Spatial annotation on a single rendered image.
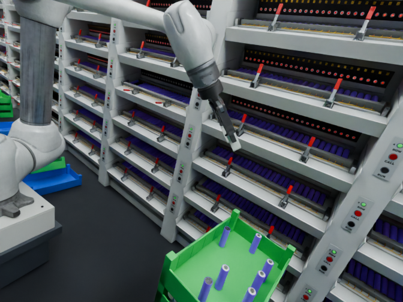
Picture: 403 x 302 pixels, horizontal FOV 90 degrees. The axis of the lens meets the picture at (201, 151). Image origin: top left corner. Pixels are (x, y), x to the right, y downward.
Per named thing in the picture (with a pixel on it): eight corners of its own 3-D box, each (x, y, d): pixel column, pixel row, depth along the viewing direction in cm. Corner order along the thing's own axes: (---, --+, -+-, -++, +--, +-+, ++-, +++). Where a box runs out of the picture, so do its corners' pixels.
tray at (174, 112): (186, 124, 100) (186, 107, 94) (116, 94, 129) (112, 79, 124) (210, 110, 112) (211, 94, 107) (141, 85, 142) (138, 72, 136)
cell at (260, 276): (254, 298, 47) (264, 278, 45) (247, 292, 48) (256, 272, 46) (257, 292, 48) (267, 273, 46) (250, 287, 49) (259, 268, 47)
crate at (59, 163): (17, 167, 146) (15, 156, 145) (49, 162, 163) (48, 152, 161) (30, 174, 129) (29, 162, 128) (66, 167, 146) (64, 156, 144)
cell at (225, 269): (219, 292, 46) (226, 272, 44) (213, 286, 47) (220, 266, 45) (223, 287, 47) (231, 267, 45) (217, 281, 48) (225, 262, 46)
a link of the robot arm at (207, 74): (187, 72, 54) (196, 93, 57) (217, 57, 54) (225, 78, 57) (184, 71, 62) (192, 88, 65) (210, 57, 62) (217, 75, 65)
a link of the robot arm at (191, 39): (214, 59, 52) (219, 51, 63) (188, -10, 45) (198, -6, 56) (179, 76, 56) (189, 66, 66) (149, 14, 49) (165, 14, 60)
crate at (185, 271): (231, 368, 35) (246, 340, 32) (158, 280, 46) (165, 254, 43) (285, 269, 58) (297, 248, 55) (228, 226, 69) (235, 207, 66)
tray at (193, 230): (279, 310, 86) (288, 299, 77) (176, 229, 115) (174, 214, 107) (295, 270, 98) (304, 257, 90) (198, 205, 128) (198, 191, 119)
